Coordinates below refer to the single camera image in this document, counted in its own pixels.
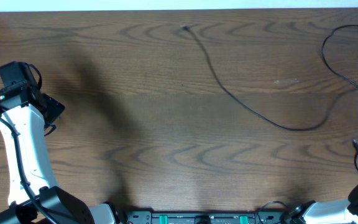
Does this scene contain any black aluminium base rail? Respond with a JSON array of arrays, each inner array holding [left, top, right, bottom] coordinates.
[[120, 201, 289, 224]]

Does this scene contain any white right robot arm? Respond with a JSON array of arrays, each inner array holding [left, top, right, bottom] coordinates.
[[282, 185, 358, 224]]

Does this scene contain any black USB cable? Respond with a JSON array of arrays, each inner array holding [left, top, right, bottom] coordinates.
[[181, 26, 358, 169]]

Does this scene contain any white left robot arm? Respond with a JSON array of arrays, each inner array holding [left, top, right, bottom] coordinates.
[[0, 61, 119, 223]]

